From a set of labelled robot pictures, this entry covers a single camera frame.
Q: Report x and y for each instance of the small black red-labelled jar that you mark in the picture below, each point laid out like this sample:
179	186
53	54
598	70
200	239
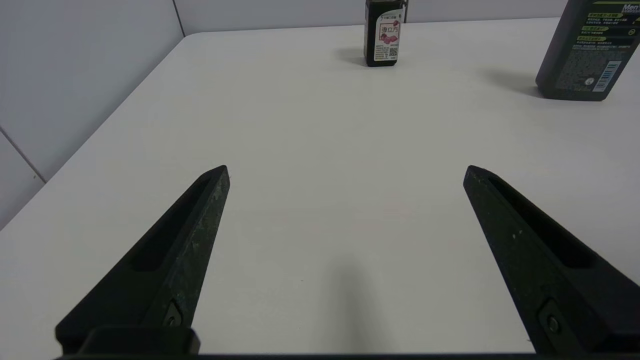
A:
382	35

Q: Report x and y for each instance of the black bottle with black cap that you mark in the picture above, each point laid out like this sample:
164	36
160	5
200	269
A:
585	60

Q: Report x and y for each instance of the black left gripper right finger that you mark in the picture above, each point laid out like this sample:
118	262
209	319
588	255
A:
545	270

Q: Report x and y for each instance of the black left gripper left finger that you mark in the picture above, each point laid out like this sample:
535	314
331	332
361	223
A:
165	270

